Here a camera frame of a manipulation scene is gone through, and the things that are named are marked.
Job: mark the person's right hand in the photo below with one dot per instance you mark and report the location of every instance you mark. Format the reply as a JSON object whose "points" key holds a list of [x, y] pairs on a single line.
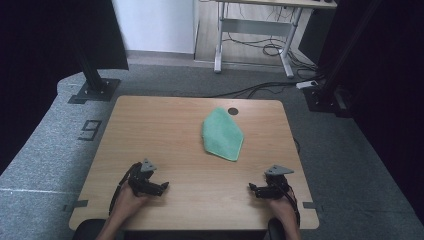
{"points": [[285, 210]]}

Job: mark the green microfibre cloth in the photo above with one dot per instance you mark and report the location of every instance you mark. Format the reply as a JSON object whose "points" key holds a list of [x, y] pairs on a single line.
{"points": [[221, 133]]}

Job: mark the grey tape strip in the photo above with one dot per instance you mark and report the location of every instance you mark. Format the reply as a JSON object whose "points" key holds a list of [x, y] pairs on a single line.
{"points": [[311, 205], [78, 204]]}

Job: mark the person's left hand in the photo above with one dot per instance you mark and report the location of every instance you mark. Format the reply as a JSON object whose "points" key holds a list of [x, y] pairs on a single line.
{"points": [[126, 203]]}

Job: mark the black tape floor mark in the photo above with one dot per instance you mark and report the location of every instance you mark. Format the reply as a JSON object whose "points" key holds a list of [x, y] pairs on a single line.
{"points": [[90, 128]]}

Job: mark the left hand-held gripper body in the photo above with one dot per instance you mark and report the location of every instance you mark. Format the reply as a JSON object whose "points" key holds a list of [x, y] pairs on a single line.
{"points": [[143, 183]]}

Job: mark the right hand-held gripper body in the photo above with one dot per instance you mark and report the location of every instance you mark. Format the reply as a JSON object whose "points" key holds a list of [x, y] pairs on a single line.
{"points": [[275, 188]]}

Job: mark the white frame desk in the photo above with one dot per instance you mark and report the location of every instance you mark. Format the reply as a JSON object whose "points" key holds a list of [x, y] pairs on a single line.
{"points": [[256, 27]]}

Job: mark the white power strip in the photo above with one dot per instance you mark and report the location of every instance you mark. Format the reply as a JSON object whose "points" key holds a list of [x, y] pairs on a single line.
{"points": [[306, 84]]}

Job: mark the black round table grommet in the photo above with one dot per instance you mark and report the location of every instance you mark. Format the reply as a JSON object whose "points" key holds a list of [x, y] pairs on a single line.
{"points": [[233, 111]]}

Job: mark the grey carpet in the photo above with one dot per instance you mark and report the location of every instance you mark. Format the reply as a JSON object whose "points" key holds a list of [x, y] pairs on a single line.
{"points": [[350, 173]]}

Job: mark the black chair armrest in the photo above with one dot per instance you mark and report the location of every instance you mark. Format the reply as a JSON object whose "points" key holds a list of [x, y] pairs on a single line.
{"points": [[275, 230], [87, 230]]}

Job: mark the black metal stand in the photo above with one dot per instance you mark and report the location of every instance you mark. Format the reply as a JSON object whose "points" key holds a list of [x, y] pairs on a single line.
{"points": [[325, 96], [95, 87]]}

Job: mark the dark curtain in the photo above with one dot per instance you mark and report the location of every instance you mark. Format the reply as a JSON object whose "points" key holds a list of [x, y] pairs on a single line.
{"points": [[40, 66], [390, 100]]}

